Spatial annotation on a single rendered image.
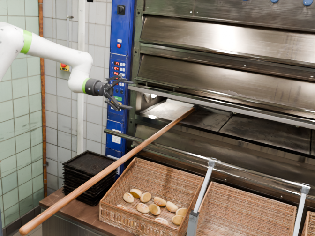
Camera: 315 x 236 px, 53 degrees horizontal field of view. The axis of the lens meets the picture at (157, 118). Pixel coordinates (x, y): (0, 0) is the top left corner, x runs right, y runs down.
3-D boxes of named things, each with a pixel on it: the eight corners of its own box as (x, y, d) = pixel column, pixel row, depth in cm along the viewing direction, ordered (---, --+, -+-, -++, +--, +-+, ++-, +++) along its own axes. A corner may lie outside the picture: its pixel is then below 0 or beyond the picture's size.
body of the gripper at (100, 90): (102, 79, 176) (116, 82, 173) (102, 94, 179) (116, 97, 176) (94, 82, 170) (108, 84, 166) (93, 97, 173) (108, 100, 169)
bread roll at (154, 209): (155, 216, 214) (159, 218, 218) (160, 208, 215) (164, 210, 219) (146, 209, 221) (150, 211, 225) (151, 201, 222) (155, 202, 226)
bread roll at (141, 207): (151, 210, 223) (152, 204, 221) (146, 215, 217) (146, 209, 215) (139, 205, 227) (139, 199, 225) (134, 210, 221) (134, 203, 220)
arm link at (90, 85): (83, 96, 174) (83, 79, 171) (96, 92, 184) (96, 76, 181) (92, 98, 171) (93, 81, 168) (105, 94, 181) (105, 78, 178)
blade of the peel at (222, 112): (229, 115, 251) (229, 112, 250) (166, 101, 272) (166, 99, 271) (239, 105, 282) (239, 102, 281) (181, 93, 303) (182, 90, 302)
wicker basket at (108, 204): (132, 187, 251) (134, 155, 242) (200, 210, 231) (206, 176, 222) (97, 221, 209) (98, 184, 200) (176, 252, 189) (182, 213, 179)
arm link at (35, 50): (22, 54, 165) (28, 54, 156) (27, 33, 165) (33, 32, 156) (85, 73, 188) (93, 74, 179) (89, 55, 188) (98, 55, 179)
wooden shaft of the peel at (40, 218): (24, 238, 106) (23, 231, 105) (17, 235, 107) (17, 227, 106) (194, 111, 254) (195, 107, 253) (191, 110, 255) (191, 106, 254)
